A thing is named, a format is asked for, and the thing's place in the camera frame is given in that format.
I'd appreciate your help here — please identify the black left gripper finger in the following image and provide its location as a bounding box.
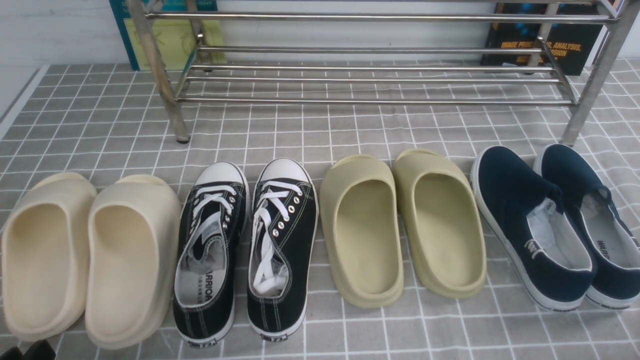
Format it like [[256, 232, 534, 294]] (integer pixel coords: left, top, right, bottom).
[[0, 346, 23, 360], [23, 340, 57, 360]]

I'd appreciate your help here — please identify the black canvas sneaker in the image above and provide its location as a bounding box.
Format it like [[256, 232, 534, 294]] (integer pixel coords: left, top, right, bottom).
[[173, 161, 250, 348], [247, 158, 319, 342]]

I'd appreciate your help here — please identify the stainless steel shoe rack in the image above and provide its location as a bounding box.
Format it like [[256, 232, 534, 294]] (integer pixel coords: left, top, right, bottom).
[[126, 0, 639, 146]]

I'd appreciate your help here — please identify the cream slide slipper far left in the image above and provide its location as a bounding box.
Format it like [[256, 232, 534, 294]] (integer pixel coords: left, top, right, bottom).
[[1, 172, 98, 342]]

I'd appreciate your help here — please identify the cream slide slipper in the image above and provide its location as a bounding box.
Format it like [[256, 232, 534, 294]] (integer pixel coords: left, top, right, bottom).
[[1, 172, 98, 342], [84, 174, 181, 350]]

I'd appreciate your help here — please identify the cream slide slipper inner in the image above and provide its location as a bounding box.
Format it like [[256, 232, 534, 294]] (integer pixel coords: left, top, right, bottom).
[[84, 174, 181, 350]]

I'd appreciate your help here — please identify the grey checked tablecloth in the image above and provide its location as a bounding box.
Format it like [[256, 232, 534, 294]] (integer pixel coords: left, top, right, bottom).
[[0, 63, 639, 360]]

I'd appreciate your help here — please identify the teal and yellow book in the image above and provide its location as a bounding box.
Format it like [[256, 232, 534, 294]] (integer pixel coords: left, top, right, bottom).
[[109, 0, 224, 71]]

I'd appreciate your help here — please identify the olive slide slipper left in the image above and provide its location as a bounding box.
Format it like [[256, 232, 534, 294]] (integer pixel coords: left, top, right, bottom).
[[319, 153, 404, 308]]

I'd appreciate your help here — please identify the olive slide slipper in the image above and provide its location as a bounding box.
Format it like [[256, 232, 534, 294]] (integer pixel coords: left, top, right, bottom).
[[319, 153, 404, 308], [391, 148, 487, 299]]

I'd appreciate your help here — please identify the olive slide slipper right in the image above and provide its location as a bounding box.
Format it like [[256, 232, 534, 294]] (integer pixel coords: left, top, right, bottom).
[[391, 148, 487, 299]]

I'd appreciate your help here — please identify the navy slip-on shoe left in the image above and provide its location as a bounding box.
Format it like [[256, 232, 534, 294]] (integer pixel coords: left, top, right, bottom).
[[470, 145, 597, 312]]

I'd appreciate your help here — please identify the navy slip-on shoe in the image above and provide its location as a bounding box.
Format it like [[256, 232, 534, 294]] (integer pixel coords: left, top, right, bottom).
[[534, 144, 640, 310], [470, 145, 597, 312]]

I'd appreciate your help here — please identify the navy slip-on shoe right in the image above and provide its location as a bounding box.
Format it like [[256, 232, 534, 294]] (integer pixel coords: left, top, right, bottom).
[[534, 144, 640, 310]]

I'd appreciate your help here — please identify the black image processing book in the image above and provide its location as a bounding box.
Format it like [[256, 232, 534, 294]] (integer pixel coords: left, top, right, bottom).
[[480, 3, 602, 76]]

